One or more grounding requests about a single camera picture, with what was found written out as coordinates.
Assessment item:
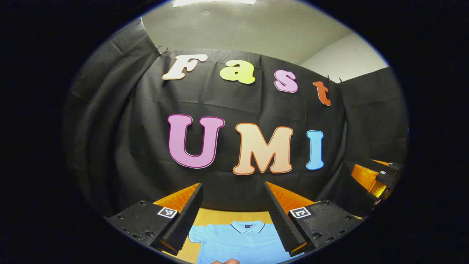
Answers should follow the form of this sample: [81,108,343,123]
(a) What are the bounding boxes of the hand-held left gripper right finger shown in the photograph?
[264,181,363,257]

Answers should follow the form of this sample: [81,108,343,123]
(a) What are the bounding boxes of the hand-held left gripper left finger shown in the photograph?
[104,183,204,256]

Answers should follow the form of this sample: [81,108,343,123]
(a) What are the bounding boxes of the light blue T-shirt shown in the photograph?
[188,220,304,264]

